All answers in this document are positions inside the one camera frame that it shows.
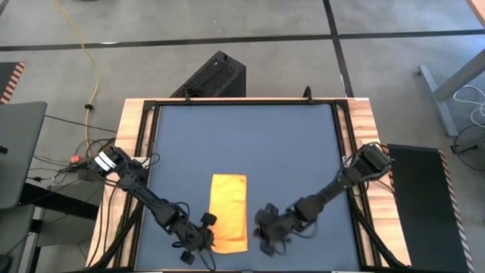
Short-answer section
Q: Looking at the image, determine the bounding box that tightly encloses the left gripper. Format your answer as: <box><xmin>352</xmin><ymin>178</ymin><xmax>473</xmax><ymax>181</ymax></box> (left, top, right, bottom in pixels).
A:
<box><xmin>168</xmin><ymin>212</ymin><xmax>218</xmax><ymax>266</ymax></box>

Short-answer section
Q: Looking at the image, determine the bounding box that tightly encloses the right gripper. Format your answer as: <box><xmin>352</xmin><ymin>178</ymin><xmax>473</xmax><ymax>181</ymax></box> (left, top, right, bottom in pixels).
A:
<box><xmin>253</xmin><ymin>202</ymin><xmax>304</xmax><ymax>258</ymax></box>

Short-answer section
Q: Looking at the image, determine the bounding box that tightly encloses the yellow microfibre towel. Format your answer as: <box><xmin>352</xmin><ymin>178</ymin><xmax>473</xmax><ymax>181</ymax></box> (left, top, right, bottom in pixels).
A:
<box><xmin>208</xmin><ymin>173</ymin><xmax>249</xmax><ymax>255</ymax></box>

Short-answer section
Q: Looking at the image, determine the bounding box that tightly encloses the blue-grey table mat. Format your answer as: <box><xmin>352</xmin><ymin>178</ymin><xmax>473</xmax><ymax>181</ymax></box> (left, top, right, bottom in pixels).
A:
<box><xmin>135</xmin><ymin>103</ymin><xmax>361</xmax><ymax>272</ymax></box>

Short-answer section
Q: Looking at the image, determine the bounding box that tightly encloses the black power box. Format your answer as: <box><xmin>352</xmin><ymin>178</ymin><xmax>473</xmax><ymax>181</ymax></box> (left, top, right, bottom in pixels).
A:
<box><xmin>75</xmin><ymin>166</ymin><xmax>100</xmax><ymax>184</ymax></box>

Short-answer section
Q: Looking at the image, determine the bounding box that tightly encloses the black striped-edge floor mat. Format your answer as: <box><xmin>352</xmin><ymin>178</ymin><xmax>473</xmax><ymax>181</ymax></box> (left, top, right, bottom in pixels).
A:
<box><xmin>385</xmin><ymin>143</ymin><xmax>475</xmax><ymax>273</ymax></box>
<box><xmin>0</xmin><ymin>61</ymin><xmax>27</xmax><ymax>105</ymax></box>

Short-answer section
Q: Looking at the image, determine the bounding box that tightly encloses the black computer tower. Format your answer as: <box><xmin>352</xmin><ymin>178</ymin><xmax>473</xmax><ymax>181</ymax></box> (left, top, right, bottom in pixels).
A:
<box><xmin>170</xmin><ymin>50</ymin><xmax>247</xmax><ymax>99</ymax></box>

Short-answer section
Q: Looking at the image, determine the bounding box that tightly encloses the black round stand base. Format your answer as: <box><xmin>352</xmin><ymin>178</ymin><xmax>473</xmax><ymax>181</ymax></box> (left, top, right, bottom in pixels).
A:
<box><xmin>449</xmin><ymin>124</ymin><xmax>485</xmax><ymax>174</ymax></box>

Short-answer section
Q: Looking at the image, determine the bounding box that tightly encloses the grey metal desk leg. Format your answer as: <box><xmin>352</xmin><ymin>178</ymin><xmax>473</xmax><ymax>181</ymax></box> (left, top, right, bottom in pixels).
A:
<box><xmin>418</xmin><ymin>48</ymin><xmax>485</xmax><ymax>138</ymax></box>

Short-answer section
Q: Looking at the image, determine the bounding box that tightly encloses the wooden desk corner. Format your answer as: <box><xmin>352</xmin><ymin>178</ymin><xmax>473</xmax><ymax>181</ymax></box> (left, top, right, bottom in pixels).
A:
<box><xmin>465</xmin><ymin>0</ymin><xmax>485</xmax><ymax>28</ymax></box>

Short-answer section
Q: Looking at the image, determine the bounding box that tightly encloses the black metal table frame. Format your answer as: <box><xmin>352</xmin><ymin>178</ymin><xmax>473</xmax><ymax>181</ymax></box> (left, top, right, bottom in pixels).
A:
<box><xmin>86</xmin><ymin>96</ymin><xmax>412</xmax><ymax>273</ymax></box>

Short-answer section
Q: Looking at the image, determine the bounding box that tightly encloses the yellow cable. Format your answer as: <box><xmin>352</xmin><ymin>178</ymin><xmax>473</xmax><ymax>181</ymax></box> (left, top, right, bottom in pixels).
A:
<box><xmin>51</xmin><ymin>0</ymin><xmax>114</xmax><ymax>152</ymax></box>

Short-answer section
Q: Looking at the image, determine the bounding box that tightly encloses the white cable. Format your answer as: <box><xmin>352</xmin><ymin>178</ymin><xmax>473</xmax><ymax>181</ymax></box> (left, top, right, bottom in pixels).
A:
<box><xmin>452</xmin><ymin>84</ymin><xmax>485</xmax><ymax>128</ymax></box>

